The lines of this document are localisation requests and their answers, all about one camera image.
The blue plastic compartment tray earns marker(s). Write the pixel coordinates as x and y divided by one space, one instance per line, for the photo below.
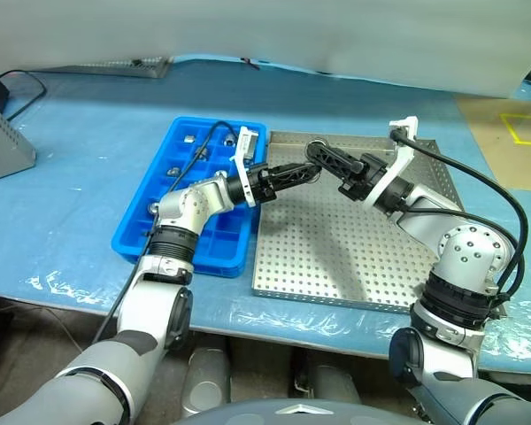
221 239

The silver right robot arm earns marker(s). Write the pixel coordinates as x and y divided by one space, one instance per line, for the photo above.
469 248

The blue plastic table cover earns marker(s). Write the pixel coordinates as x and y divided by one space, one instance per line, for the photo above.
115 102

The small metal roller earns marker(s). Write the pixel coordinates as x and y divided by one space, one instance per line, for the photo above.
228 141
173 171
188 138
201 152
151 207

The flat perforated metal plate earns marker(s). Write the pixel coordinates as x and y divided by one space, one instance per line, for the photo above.
128 67

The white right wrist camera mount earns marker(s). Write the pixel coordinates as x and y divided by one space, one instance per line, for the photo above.
402 157

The brown cardboard sheet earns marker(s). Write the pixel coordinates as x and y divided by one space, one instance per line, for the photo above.
482 141

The perforated steel tray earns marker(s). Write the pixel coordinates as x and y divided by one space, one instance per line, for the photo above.
318 248

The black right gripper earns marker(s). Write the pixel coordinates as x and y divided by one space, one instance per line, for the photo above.
365 177

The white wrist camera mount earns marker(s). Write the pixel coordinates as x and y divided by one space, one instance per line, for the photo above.
247 146
402 157

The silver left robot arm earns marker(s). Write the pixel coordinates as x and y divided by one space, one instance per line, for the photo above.
190 208

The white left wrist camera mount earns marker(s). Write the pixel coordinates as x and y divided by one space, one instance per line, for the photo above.
247 146

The grey rounded cylinder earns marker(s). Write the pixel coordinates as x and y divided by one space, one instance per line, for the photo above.
205 380
334 385

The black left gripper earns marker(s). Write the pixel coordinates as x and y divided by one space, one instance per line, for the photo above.
263 186

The grey perforated metal box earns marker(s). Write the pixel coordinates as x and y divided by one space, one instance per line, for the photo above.
4 146

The grey shell with white triangle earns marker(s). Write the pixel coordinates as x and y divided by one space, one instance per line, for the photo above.
296 411

